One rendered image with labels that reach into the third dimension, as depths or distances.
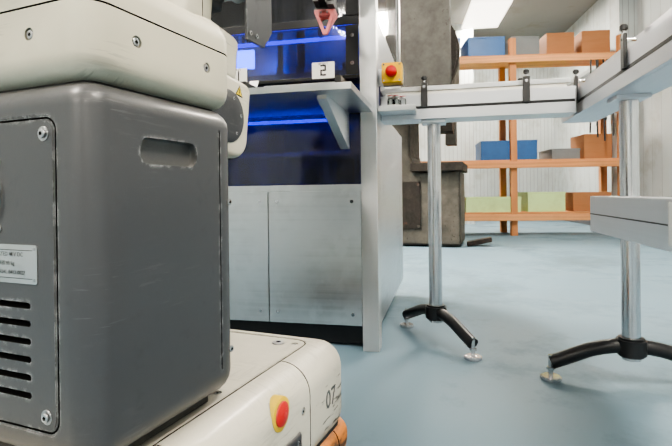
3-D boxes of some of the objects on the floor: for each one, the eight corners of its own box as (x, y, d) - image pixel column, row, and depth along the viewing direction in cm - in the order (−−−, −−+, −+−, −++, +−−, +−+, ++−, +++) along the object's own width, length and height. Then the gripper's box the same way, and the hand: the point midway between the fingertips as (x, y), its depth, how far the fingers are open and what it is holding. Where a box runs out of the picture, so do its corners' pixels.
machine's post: (365, 345, 180) (359, -218, 180) (381, 346, 179) (375, -222, 179) (363, 351, 174) (355, -233, 174) (379, 352, 173) (372, -237, 172)
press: (479, 238, 581) (477, 16, 581) (503, 251, 460) (499, -30, 459) (362, 239, 597) (360, 22, 597) (355, 250, 476) (352, -21, 475)
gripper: (320, -1, 160) (318, 43, 158) (312, -19, 150) (310, 27, 148) (340, -3, 159) (339, 41, 156) (333, -22, 149) (332, 25, 146)
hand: (325, 32), depth 152 cm, fingers closed
